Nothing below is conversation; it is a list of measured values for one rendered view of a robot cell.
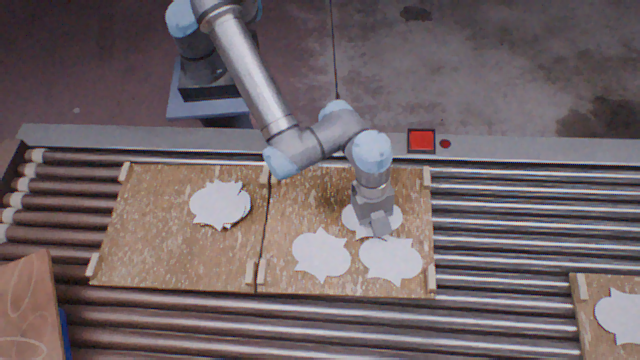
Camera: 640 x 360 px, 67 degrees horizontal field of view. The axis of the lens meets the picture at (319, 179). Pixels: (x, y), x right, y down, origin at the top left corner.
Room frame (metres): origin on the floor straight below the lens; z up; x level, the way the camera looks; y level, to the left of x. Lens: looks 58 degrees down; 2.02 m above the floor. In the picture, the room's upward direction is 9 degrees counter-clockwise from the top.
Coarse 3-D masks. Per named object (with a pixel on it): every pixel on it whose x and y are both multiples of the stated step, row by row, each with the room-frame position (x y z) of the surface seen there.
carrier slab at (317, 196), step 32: (288, 192) 0.65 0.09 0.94; (320, 192) 0.64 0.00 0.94; (416, 192) 0.59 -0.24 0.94; (288, 224) 0.56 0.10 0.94; (320, 224) 0.54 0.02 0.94; (416, 224) 0.50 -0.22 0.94; (288, 256) 0.47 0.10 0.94; (352, 256) 0.45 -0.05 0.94; (288, 288) 0.39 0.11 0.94; (320, 288) 0.38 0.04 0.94; (352, 288) 0.37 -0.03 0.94; (384, 288) 0.36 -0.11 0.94; (416, 288) 0.34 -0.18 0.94
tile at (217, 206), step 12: (204, 192) 0.67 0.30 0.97; (216, 192) 0.67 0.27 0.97; (228, 192) 0.66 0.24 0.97; (192, 204) 0.64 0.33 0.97; (204, 204) 0.64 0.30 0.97; (216, 204) 0.63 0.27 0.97; (228, 204) 0.63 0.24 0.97; (240, 204) 0.62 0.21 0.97; (204, 216) 0.60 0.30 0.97; (216, 216) 0.60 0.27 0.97; (228, 216) 0.59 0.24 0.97; (240, 216) 0.59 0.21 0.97
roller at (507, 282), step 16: (0, 256) 0.62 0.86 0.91; (16, 256) 0.61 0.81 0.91; (64, 256) 0.58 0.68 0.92; (80, 256) 0.58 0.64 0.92; (448, 272) 0.38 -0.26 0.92; (464, 272) 0.37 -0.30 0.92; (480, 272) 0.36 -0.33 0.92; (496, 272) 0.36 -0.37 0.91; (480, 288) 0.33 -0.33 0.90; (496, 288) 0.32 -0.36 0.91; (512, 288) 0.32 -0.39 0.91; (528, 288) 0.31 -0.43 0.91; (544, 288) 0.30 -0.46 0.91; (560, 288) 0.30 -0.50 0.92
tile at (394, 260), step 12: (372, 240) 0.48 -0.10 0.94; (396, 240) 0.47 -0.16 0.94; (408, 240) 0.46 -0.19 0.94; (360, 252) 0.45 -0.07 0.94; (372, 252) 0.45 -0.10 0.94; (384, 252) 0.44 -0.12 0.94; (396, 252) 0.44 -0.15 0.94; (408, 252) 0.43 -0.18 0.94; (372, 264) 0.42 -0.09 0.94; (384, 264) 0.41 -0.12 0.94; (396, 264) 0.41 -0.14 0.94; (408, 264) 0.40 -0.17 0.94; (420, 264) 0.40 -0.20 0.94; (372, 276) 0.39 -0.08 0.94; (384, 276) 0.38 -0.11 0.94; (396, 276) 0.38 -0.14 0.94; (408, 276) 0.37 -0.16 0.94
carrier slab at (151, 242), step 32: (128, 192) 0.73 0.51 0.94; (160, 192) 0.72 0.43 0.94; (192, 192) 0.70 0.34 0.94; (256, 192) 0.67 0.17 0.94; (128, 224) 0.64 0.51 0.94; (160, 224) 0.62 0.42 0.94; (192, 224) 0.60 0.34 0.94; (256, 224) 0.57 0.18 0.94; (128, 256) 0.54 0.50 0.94; (160, 256) 0.53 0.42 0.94; (192, 256) 0.52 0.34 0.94; (224, 256) 0.50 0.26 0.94; (256, 256) 0.49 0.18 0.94; (160, 288) 0.45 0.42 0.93; (192, 288) 0.43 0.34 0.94; (224, 288) 0.42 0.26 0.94
